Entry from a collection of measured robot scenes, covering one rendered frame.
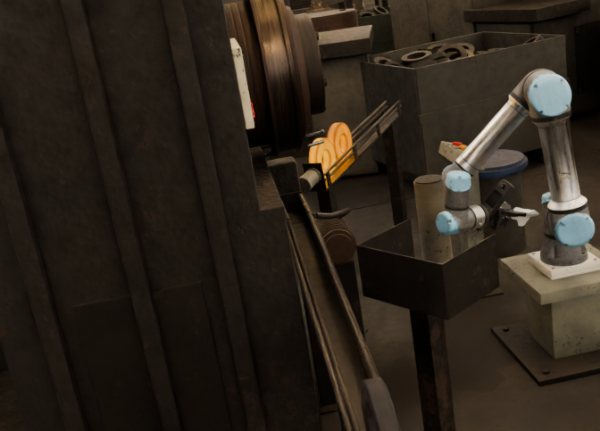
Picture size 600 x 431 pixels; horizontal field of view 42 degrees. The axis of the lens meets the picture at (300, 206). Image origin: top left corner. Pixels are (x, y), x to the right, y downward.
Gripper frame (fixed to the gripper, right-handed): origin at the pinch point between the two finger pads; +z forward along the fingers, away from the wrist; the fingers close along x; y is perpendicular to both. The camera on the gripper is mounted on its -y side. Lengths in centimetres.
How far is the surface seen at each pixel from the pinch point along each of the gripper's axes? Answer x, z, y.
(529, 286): 20.1, -9.3, 18.9
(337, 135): -63, -32, 4
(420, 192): -43.0, -2.5, 22.5
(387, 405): 78, -126, -35
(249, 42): -25, -98, -52
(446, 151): -51, 14, 11
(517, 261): 4.8, 2.1, 22.8
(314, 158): -53, -49, 6
